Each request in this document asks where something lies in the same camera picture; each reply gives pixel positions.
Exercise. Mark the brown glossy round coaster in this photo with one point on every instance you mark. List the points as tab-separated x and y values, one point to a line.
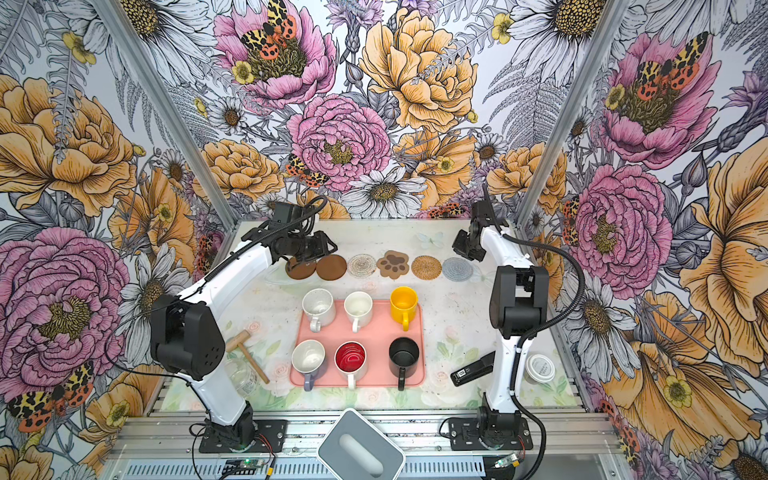
300	270

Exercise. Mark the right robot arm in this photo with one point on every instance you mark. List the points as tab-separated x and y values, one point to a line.
517	307

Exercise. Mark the white patterned round coaster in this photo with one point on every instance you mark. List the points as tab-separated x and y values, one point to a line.
362	265

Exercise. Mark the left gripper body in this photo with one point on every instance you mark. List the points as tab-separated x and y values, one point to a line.
306	247

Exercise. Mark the grey blue round coaster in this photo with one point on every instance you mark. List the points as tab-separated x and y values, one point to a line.
457	269

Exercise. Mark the grey tissue box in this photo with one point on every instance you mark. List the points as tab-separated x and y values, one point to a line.
354	449

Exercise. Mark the white mug purple handle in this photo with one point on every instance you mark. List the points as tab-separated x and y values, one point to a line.
310	361

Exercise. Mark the white mug back middle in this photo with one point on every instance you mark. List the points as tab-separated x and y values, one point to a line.
358	307

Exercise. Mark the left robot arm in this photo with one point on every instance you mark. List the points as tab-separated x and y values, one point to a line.
185	337

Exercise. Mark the woven rattan round coaster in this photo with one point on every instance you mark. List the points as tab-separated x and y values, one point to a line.
426	267

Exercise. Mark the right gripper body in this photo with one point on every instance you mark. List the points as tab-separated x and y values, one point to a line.
468	247

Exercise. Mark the wooden mallet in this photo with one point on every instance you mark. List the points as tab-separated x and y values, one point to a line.
237	342

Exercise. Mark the red inside white mug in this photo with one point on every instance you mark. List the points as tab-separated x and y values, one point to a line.
350	359

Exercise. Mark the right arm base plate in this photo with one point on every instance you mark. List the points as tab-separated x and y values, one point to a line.
466	434

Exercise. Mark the clear glass jar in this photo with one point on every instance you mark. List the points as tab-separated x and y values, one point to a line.
243	377

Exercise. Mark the dark brown round coaster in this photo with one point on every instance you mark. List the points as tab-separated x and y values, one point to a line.
331	268

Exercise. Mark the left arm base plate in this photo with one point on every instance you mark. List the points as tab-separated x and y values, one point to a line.
263	436

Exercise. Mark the paw shaped cork coaster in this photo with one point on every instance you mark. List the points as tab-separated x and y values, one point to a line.
393	264

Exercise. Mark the yellow mug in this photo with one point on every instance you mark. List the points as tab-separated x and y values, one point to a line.
403	306

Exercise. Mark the white mug back left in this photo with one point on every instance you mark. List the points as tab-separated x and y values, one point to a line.
319	306

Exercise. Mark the pink tray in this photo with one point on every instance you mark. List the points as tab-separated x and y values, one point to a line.
368	347

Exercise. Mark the black stapler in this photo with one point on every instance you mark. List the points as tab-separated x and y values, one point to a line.
473	371

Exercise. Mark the black mug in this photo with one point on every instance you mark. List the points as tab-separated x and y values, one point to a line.
404	354

